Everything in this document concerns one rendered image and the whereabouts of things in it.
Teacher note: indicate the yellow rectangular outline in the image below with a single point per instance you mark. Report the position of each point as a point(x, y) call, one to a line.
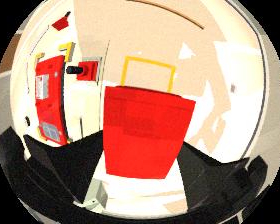
point(127, 58)

